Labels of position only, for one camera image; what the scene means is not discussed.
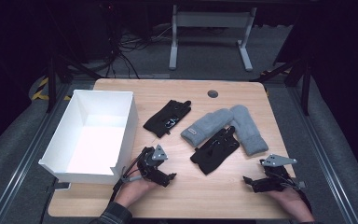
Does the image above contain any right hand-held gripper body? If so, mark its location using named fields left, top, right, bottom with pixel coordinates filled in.
left=259, top=153, right=298, bottom=192

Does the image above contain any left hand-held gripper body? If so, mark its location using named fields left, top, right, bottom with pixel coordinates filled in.
left=135, top=144, right=170, bottom=188

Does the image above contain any black knit glove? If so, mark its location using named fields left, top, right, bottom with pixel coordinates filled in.
left=143, top=99, right=193, bottom=139
left=189, top=125, right=241, bottom=175

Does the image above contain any white rectangular storage box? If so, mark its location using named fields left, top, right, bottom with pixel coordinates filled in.
left=37, top=89, right=139, bottom=185

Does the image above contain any person's right hand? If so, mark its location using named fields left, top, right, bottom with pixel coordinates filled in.
left=265, top=187, right=315, bottom=222

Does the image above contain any person's left hand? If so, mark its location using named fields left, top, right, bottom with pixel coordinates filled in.
left=115, top=178, right=160, bottom=209

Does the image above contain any black metal stand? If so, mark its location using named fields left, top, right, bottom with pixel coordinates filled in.
left=45, top=52, right=103, bottom=114
left=250, top=55, right=313, bottom=116

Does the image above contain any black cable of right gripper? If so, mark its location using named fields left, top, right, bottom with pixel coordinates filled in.
left=292, top=178, right=313, bottom=213

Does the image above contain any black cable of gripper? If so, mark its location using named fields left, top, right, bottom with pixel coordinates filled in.
left=292, top=178, right=313, bottom=213
left=108, top=158, right=145, bottom=203

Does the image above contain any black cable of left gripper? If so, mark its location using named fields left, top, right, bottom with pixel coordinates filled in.
left=108, top=158, right=145, bottom=203

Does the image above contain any aluminium floor rail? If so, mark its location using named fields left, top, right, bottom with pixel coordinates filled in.
left=0, top=83, right=73, bottom=224
left=287, top=87, right=358, bottom=224

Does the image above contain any tangle of black floor cables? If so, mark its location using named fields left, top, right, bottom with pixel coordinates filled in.
left=105, top=24, right=175, bottom=78

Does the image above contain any white metal desk frame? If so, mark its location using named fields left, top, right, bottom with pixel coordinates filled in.
left=168, top=4, right=258, bottom=73

